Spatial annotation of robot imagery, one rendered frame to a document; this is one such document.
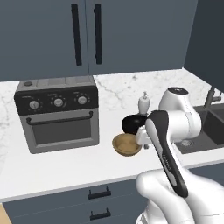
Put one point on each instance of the white soap dispenser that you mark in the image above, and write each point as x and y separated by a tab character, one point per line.
143	104

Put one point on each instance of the dark grey tap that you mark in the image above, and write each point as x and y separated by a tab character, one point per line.
210	97

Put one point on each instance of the dark grey sink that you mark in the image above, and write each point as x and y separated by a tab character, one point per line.
211	128

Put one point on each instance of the grey-blue drawer front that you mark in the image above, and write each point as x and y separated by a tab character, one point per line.
58	217
58	199

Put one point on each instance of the silver toaster oven knob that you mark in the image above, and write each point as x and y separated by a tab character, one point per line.
58	102
34	104
82	100

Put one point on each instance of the tan wooden bowl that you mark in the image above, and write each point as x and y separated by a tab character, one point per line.
126	145

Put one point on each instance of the black bowl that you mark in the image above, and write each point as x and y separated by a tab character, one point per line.
131	123

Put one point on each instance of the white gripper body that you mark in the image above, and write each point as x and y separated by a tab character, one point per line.
143	137

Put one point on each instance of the toaster oven glass door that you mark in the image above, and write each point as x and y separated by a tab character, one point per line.
61	132

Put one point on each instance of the grey toaster oven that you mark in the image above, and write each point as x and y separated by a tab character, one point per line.
55	87

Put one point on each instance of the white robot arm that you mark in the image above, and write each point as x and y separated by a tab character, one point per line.
180	122

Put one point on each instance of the grey-blue cabinet side panel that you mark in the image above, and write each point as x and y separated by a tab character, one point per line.
208	38

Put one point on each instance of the grey-blue wall cabinet door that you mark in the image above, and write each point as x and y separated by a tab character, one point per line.
145	32
38	38

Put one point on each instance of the grey-blue base cabinet front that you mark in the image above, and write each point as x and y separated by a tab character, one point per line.
211	172

